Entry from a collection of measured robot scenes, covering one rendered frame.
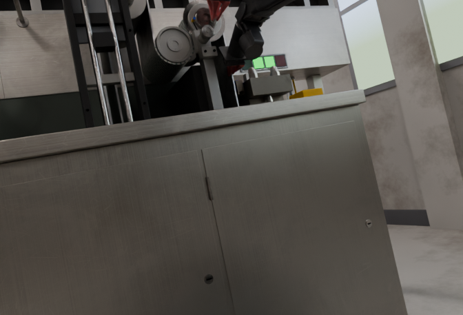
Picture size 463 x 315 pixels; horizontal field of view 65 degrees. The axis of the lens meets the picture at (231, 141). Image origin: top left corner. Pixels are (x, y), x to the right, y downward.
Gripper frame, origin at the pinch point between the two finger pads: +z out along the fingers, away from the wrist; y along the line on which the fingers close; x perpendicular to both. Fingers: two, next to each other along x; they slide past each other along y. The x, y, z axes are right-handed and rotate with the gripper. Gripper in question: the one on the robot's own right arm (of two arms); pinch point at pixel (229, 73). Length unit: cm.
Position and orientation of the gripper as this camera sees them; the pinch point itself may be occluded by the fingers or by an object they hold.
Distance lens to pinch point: 127.0
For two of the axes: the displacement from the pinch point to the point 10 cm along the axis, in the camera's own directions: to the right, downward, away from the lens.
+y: 9.0, -1.6, 4.1
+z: -2.4, 6.0, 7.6
